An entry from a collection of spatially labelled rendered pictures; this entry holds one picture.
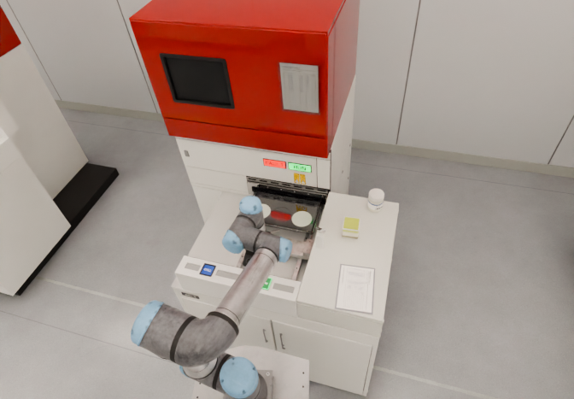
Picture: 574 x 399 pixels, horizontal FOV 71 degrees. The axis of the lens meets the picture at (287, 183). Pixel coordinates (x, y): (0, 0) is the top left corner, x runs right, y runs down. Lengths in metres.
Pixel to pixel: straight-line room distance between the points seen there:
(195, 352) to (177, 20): 1.20
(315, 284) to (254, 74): 0.89
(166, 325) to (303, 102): 1.00
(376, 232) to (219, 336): 1.04
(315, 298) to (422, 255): 1.49
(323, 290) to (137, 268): 1.80
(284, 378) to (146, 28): 1.48
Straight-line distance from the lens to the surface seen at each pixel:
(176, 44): 1.76
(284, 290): 1.73
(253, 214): 1.35
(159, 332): 1.08
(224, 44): 1.66
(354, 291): 1.71
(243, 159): 2.07
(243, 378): 1.44
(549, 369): 2.92
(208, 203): 2.47
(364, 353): 1.97
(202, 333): 1.06
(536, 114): 3.57
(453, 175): 3.66
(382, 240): 1.87
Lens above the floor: 2.46
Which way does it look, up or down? 45 degrees down
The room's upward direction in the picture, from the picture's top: 5 degrees counter-clockwise
